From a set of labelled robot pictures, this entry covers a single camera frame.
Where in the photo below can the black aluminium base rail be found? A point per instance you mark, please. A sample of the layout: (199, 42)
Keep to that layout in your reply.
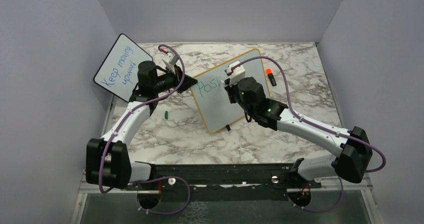
(216, 182)

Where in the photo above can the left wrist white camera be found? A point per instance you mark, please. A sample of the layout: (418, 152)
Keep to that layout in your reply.
(169, 59)

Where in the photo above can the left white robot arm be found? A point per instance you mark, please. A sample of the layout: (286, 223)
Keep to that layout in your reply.
(107, 159)

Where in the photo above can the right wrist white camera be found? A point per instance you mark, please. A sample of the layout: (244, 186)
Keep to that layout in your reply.
(234, 74)

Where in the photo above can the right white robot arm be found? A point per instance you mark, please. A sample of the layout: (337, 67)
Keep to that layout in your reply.
(348, 155)

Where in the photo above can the orange-capped black highlighter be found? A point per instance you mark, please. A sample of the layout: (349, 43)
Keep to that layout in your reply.
(271, 77)

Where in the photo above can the wrist white camera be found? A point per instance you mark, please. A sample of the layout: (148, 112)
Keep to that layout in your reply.
(234, 74)
(169, 59)

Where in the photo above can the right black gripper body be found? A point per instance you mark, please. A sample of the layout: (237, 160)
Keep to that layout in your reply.
(232, 91)

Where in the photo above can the black-framed whiteboard with writing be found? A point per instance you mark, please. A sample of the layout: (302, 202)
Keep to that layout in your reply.
(118, 72)

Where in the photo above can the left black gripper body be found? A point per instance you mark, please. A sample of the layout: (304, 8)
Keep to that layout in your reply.
(169, 80)

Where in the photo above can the yellow-framed whiteboard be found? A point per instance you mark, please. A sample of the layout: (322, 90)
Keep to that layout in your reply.
(211, 98)

